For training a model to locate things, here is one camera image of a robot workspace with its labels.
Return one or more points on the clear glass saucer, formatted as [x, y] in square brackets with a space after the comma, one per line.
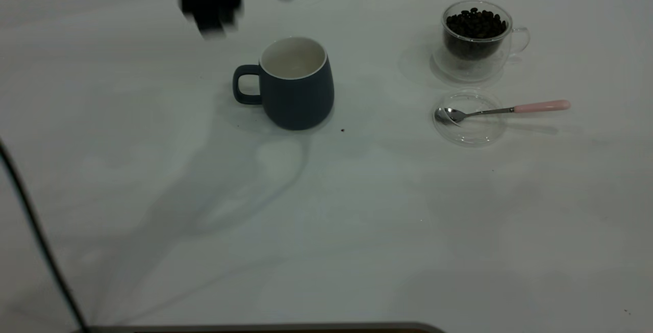
[474, 133]

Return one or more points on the dark grey ceramic mug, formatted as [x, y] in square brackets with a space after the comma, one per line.
[298, 103]

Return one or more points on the pile of coffee beans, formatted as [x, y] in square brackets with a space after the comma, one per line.
[477, 24]

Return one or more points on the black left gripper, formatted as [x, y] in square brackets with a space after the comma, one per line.
[209, 1]

